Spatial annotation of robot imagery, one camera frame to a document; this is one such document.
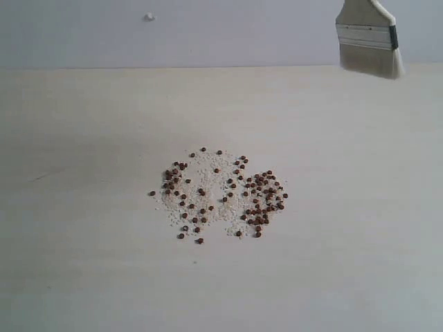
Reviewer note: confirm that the pile of beans and rice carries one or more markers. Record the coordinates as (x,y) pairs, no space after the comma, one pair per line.
(214,186)

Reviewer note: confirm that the white wooden paint brush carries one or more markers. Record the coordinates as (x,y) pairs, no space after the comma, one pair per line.
(368,41)

